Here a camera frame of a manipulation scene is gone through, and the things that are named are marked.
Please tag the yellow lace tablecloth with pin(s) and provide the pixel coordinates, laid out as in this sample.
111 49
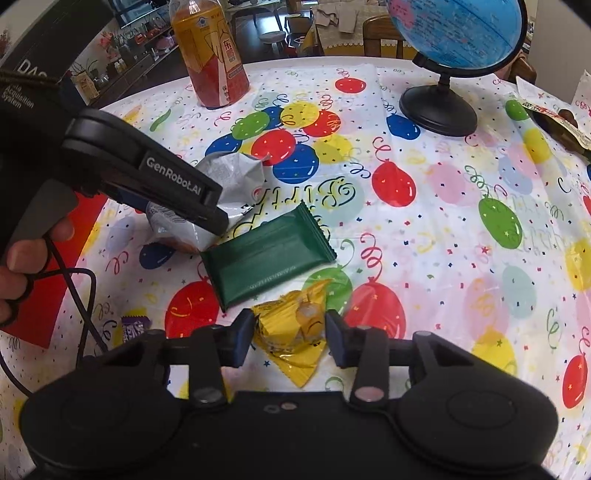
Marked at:
332 46

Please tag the white stool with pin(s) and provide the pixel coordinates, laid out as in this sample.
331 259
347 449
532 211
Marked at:
273 42

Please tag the balloon printed tablecloth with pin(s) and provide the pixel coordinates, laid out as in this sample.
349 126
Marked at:
438 240

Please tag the yellow snack packet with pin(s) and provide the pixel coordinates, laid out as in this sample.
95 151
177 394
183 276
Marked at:
281 318

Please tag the blue globe on black stand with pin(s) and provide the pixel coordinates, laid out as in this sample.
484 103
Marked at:
452 32

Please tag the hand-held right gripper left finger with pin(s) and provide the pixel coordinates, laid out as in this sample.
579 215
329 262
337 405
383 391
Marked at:
242 341

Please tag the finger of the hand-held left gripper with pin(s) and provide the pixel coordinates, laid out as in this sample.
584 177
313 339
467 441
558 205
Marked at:
184 177
198 219

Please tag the person's left hand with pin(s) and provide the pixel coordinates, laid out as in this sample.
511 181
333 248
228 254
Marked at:
27 256

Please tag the red box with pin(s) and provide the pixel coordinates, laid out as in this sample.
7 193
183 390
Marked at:
46 318

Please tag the dark sideboard cabinet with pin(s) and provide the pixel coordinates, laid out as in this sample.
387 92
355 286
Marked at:
138 64

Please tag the wooden chair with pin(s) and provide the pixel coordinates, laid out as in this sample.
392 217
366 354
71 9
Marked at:
376 37

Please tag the orange drink bottle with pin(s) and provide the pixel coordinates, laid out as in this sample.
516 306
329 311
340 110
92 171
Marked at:
217 69

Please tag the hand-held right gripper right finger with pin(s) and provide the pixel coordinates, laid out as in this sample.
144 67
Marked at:
334 341

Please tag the purple candy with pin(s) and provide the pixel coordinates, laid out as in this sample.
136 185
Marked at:
134 327

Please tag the dark green snack packet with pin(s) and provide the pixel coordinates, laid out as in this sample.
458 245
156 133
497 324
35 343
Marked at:
263 263

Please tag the dark olive snack packet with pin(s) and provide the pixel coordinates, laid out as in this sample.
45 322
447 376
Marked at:
554 115

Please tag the silver snack packet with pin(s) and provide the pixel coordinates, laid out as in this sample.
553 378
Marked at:
240 180

